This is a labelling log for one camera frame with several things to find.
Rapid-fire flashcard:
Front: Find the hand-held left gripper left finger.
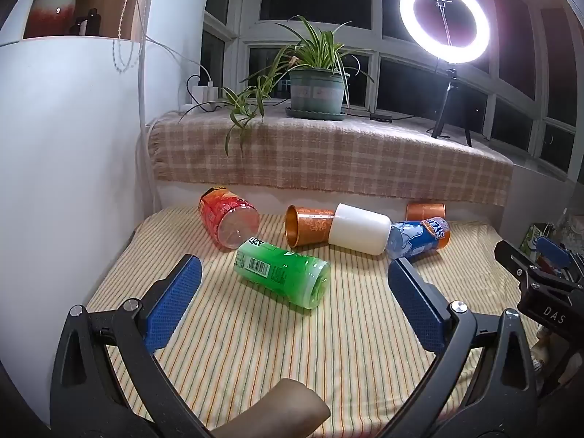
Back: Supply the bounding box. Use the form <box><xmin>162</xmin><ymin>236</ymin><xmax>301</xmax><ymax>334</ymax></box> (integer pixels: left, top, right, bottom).
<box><xmin>49</xmin><ymin>254</ymin><xmax>217</xmax><ymax>438</ymax></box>

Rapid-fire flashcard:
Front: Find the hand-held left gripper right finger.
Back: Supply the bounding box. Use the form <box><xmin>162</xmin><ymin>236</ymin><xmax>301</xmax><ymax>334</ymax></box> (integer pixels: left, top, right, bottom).
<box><xmin>378</xmin><ymin>257</ymin><xmax>540</xmax><ymax>438</ymax></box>

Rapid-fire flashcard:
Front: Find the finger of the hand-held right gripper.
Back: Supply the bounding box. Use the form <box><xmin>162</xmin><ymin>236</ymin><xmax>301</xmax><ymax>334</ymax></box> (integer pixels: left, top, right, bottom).
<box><xmin>536</xmin><ymin>236</ymin><xmax>584</xmax><ymax>289</ymax></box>
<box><xmin>494</xmin><ymin>239</ymin><xmax>540</xmax><ymax>284</ymax></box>

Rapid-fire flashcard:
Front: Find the green plastic bottle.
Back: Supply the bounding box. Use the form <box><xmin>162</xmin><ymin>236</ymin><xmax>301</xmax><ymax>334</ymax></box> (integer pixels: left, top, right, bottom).
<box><xmin>234</xmin><ymin>236</ymin><xmax>331</xmax><ymax>310</ymax></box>

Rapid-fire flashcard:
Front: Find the copper patterned metal cup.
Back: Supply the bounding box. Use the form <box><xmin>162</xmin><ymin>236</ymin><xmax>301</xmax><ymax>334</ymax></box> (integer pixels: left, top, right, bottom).
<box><xmin>406</xmin><ymin>201</ymin><xmax>447</xmax><ymax>222</ymax></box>
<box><xmin>285</xmin><ymin>205</ymin><xmax>337</xmax><ymax>249</ymax></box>

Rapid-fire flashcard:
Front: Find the white cup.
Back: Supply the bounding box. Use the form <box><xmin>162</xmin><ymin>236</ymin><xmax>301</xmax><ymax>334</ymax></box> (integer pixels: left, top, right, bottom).
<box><xmin>327</xmin><ymin>203</ymin><xmax>392</xmax><ymax>256</ymax></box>

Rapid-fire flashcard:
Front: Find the green box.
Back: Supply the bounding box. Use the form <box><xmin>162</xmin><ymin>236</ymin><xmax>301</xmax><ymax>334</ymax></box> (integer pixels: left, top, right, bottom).
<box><xmin>520</xmin><ymin>223</ymin><xmax>556</xmax><ymax>256</ymax></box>

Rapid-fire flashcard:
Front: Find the striped yellow cloth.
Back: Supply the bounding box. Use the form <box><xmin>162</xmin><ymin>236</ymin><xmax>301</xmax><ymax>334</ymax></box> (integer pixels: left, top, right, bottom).
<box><xmin>84</xmin><ymin>205</ymin><xmax>543</xmax><ymax>438</ymax></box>

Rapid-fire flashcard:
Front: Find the red plastic bottle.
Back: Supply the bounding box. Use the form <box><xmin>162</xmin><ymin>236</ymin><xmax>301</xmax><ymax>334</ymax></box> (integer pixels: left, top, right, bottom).
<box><xmin>197</xmin><ymin>186</ymin><xmax>261</xmax><ymax>251</ymax></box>

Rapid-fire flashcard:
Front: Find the brown rounded object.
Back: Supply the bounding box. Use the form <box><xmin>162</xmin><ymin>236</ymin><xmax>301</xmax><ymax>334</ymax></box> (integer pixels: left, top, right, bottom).
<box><xmin>214</xmin><ymin>378</ymin><xmax>331</xmax><ymax>438</ymax></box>

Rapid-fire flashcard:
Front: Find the plaid beige cloth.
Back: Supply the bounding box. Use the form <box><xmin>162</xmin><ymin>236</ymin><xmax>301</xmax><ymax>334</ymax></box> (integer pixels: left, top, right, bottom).
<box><xmin>147</xmin><ymin>110</ymin><xmax>515</xmax><ymax>208</ymax></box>

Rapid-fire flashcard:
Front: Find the black tripod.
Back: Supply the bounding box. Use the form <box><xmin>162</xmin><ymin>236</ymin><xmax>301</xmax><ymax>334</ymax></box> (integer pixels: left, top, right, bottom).
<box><xmin>426</xmin><ymin>60</ymin><xmax>473</xmax><ymax>147</ymax></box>

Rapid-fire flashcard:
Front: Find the white charger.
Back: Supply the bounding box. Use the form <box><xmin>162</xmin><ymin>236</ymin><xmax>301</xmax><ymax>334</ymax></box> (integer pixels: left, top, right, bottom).
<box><xmin>189</xmin><ymin>83</ymin><xmax>220</xmax><ymax>101</ymax></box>

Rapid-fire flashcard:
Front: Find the green plant saucer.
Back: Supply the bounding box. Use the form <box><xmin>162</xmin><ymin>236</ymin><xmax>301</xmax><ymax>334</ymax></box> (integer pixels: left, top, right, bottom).
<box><xmin>285</xmin><ymin>106</ymin><xmax>350</xmax><ymax>122</ymax></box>

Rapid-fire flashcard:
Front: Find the potted spider plant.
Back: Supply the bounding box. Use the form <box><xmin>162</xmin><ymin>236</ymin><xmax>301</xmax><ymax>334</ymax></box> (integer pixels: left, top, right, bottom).
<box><xmin>180</xmin><ymin>15</ymin><xmax>375</xmax><ymax>158</ymax></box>

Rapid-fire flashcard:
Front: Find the black bottle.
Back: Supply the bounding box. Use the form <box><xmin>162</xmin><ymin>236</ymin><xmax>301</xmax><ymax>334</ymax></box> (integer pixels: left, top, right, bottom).
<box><xmin>70</xmin><ymin>8</ymin><xmax>101</xmax><ymax>37</ymax></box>

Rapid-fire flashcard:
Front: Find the red and white vase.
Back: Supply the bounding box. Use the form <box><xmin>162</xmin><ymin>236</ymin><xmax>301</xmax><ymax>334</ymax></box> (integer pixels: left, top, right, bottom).
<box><xmin>23</xmin><ymin>0</ymin><xmax>77</xmax><ymax>39</ymax></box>

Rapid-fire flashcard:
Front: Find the white hanging cable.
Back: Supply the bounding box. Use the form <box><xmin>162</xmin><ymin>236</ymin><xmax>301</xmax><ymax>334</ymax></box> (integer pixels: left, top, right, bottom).
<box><xmin>129</xmin><ymin>0</ymin><xmax>161</xmax><ymax>213</ymax></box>

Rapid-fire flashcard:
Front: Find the white window frame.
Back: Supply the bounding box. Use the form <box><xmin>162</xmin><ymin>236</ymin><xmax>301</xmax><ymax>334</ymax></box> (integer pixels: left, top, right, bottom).
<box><xmin>203</xmin><ymin>0</ymin><xmax>584</xmax><ymax>183</ymax></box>

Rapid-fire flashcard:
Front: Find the white bead chain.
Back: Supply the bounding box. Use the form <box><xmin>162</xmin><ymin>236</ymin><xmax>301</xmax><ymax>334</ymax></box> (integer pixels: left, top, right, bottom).
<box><xmin>112</xmin><ymin>0</ymin><xmax>147</xmax><ymax>74</ymax></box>

